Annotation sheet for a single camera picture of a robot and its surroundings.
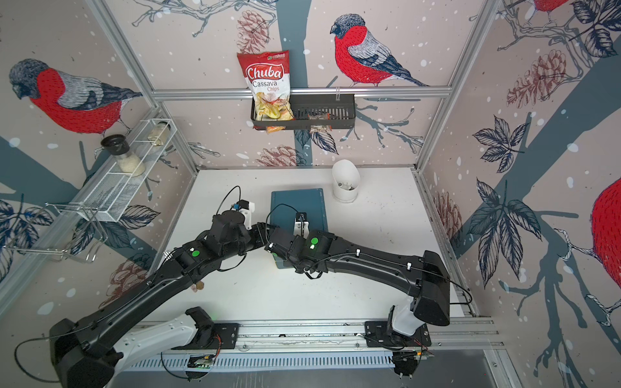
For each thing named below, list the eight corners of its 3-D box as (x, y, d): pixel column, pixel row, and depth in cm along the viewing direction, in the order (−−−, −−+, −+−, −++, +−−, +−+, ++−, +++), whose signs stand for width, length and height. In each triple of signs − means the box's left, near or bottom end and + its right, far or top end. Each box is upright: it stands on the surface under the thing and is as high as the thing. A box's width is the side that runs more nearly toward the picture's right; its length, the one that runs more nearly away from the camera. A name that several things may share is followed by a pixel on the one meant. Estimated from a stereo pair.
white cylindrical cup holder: (332, 205, 108) (334, 180, 95) (331, 185, 116) (333, 159, 103) (357, 205, 108) (362, 180, 95) (354, 185, 116) (359, 159, 103)
